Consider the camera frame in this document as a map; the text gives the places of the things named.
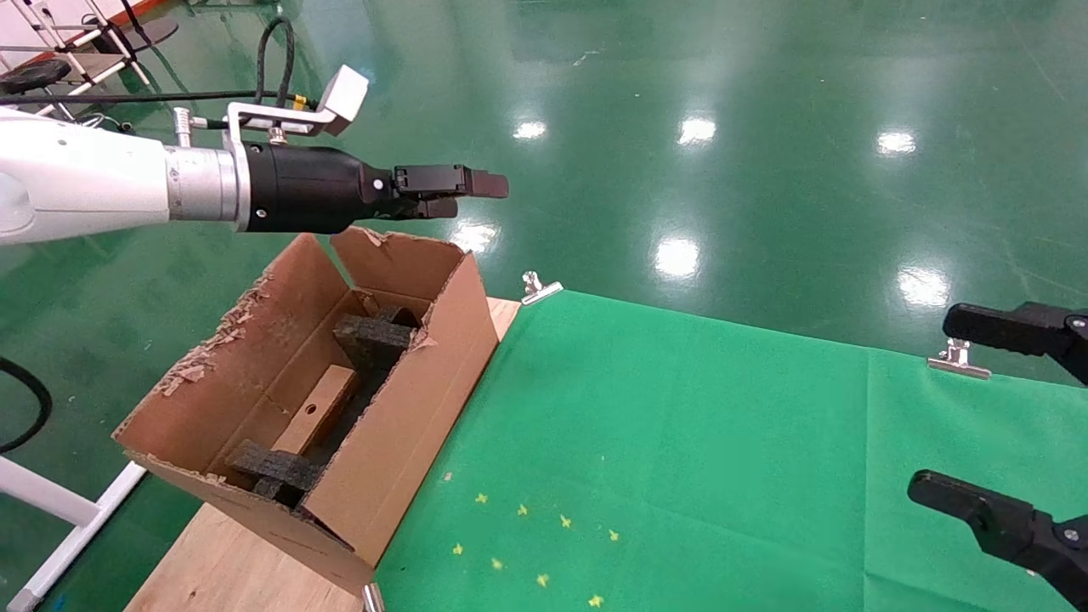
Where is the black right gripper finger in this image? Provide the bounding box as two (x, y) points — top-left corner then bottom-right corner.
(942, 301), (1088, 385)
(906, 470), (1088, 609)

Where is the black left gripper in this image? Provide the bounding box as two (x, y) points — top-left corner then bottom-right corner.
(242, 140), (509, 235)

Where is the small taped cardboard box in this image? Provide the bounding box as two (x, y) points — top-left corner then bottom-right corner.
(270, 365), (360, 456)

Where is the large open torn carton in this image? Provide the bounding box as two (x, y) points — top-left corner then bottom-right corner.
(113, 225), (501, 596)

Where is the black foam insert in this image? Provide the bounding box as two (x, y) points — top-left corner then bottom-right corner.
(228, 304), (422, 511)

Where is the green cloth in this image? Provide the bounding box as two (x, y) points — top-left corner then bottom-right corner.
(374, 289), (1088, 612)

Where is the white pipe rack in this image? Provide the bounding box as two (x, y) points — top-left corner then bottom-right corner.
(0, 0), (162, 116)

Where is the black round stool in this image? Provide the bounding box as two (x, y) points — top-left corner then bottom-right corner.
(0, 58), (133, 137)

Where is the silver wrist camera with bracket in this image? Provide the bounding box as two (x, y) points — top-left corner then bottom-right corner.
(174, 65), (371, 150)

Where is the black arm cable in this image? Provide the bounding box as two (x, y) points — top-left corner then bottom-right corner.
(0, 17), (298, 456)

